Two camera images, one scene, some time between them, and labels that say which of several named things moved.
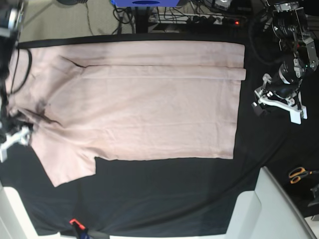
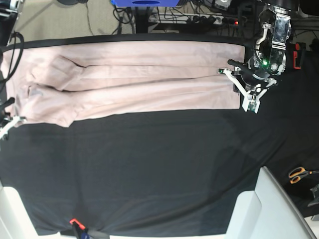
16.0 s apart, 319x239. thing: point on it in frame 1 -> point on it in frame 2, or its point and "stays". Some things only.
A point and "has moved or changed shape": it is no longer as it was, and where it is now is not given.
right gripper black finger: x=258 y=110 -> x=243 y=66
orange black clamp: x=81 y=229 stays
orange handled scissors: x=297 y=174 stays
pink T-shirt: x=82 y=101 has moved or changed shape
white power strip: x=186 y=19 stays
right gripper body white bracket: x=296 y=113 -> x=251 y=102
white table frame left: x=15 y=222 stays
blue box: x=129 y=3 stays
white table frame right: x=267 y=212 stays
